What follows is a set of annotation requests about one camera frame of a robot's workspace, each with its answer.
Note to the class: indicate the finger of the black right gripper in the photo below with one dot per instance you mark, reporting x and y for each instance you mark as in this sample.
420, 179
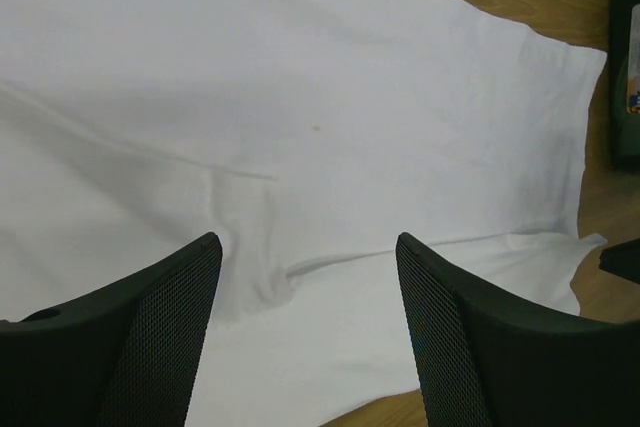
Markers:
622, 260

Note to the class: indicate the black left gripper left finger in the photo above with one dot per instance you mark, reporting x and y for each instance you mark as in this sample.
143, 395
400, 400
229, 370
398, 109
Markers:
126, 354

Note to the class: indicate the white t shirt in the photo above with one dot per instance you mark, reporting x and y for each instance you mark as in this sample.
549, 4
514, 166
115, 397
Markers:
307, 134

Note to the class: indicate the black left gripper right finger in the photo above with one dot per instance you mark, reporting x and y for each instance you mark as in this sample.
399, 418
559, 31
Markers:
486, 357

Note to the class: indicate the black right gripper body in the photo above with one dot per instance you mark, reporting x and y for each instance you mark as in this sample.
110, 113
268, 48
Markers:
624, 83

